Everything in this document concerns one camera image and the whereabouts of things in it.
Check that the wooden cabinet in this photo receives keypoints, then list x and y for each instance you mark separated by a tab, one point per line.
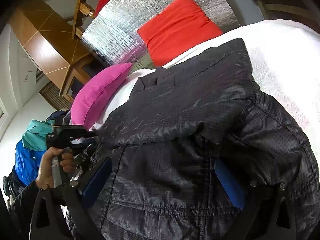
47	39

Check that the white bed blanket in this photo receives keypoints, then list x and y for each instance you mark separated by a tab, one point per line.
285	60

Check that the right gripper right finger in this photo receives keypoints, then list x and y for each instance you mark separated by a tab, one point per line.
231	187

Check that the black quilted jacket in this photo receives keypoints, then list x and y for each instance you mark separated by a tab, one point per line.
165	140

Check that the red pillow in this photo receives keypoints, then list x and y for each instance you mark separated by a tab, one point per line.
179	27

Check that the teal shirt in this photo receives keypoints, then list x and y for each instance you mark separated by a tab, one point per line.
35	136

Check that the blue jacket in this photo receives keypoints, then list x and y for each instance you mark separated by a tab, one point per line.
27	163

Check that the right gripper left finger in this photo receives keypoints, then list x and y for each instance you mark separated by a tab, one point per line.
48	222

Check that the wooden stair railing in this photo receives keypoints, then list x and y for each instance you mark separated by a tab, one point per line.
82	10

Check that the pink pillow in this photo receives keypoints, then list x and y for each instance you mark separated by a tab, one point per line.
91	100

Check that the person's left hand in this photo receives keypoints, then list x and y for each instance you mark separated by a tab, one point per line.
45	175

